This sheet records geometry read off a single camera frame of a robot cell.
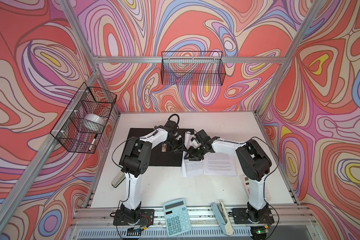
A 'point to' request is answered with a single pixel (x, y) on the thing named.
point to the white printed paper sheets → (219, 164)
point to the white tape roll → (95, 118)
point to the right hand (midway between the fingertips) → (188, 161)
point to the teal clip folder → (162, 154)
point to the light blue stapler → (222, 218)
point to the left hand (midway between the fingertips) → (188, 149)
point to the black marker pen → (96, 135)
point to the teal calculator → (177, 217)
